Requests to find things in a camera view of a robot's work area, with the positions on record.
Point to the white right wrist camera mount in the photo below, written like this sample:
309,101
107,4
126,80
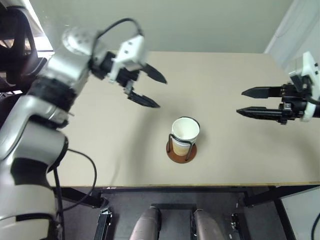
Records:
308,65

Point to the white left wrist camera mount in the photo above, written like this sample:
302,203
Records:
130,51

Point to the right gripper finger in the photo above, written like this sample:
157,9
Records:
265,92
262,113

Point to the dark rounded cylinder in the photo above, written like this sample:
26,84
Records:
207,226
146,225

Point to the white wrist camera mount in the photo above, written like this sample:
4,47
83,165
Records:
308,65
130,51

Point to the white paper cup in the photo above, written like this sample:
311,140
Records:
185,130
181,149

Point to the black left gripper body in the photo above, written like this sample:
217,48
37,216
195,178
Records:
125,76

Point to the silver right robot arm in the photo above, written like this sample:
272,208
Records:
317,110

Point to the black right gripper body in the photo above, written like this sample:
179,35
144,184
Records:
296,106

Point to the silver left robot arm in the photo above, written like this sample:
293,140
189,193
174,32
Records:
67,65

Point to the black table frame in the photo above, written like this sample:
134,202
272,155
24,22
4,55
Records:
260,197

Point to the black office chair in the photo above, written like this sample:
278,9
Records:
17,32

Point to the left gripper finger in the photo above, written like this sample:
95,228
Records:
143,100
155,73

